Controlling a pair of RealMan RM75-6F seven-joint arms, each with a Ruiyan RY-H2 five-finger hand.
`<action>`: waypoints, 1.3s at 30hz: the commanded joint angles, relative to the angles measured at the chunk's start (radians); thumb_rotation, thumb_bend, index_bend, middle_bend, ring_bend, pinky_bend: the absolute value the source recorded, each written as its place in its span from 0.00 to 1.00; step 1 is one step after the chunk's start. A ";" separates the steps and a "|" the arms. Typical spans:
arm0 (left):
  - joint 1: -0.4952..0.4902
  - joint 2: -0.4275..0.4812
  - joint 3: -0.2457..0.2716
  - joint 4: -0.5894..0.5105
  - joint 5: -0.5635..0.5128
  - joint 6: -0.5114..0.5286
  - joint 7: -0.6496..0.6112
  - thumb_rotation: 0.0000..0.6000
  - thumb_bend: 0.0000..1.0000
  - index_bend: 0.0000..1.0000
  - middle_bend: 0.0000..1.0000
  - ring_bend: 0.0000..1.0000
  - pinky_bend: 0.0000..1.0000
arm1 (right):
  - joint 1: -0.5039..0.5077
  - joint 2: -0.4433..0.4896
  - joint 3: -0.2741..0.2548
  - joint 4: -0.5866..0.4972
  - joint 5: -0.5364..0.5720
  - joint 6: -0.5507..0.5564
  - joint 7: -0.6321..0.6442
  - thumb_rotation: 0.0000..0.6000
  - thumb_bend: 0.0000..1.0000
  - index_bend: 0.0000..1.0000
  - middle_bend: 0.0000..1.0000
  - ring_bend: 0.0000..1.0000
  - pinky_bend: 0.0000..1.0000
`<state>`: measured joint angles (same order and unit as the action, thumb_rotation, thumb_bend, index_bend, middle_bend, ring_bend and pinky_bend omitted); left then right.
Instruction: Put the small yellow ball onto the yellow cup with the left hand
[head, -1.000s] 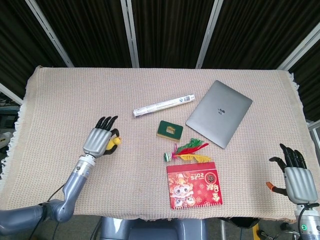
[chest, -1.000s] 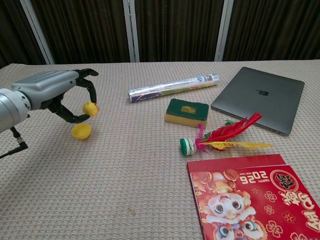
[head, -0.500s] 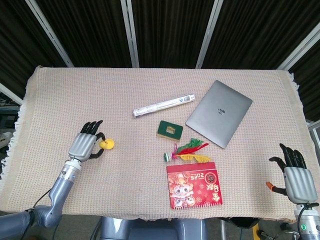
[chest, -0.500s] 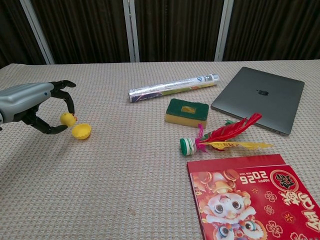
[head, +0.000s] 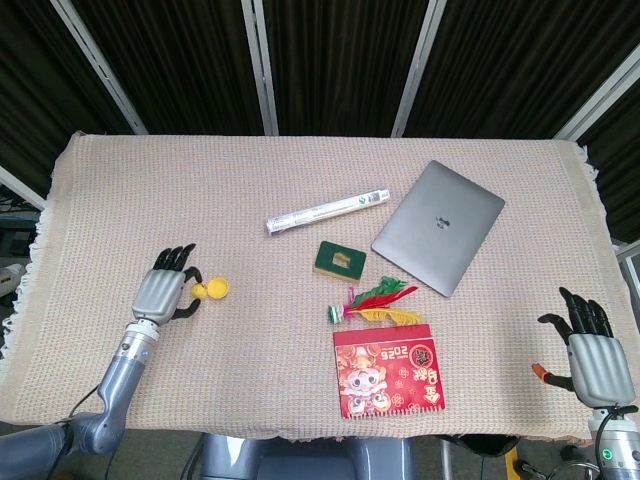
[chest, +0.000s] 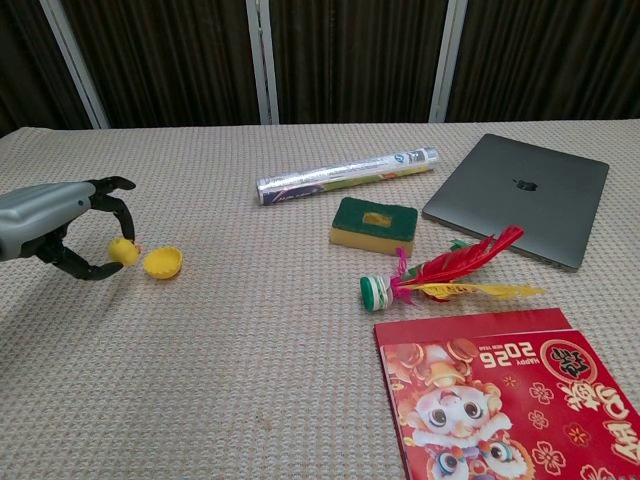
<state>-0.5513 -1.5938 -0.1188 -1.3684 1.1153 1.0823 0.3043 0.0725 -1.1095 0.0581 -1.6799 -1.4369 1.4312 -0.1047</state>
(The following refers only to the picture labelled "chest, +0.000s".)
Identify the red yellow feather shuttlecock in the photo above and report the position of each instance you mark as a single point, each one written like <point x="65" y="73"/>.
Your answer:
<point x="440" y="278"/>

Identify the white slotted wall rail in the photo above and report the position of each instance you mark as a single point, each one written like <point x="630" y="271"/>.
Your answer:
<point x="75" y="62"/>
<point x="446" y="60"/>
<point x="263" y="60"/>

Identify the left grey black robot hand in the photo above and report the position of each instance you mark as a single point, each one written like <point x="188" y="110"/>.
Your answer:
<point x="40" y="215"/>

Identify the grey closed laptop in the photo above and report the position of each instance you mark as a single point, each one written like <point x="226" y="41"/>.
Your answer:
<point x="520" y="200"/>

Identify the yellow bowl-shaped cap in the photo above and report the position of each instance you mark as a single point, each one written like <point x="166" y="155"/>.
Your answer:
<point x="162" y="263"/>

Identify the red new year envelope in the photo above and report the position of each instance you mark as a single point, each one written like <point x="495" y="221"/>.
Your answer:
<point x="510" y="410"/>

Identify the small yellow duck toy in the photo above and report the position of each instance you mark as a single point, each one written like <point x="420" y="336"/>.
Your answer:
<point x="124" y="251"/>

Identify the green yellow sponge block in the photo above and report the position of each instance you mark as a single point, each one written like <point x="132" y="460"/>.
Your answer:
<point x="374" y="226"/>

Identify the silver foil roll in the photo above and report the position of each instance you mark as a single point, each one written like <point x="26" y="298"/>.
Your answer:
<point x="345" y="174"/>

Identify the beige woven tablecloth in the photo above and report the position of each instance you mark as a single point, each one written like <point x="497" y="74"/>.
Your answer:
<point x="250" y="375"/>

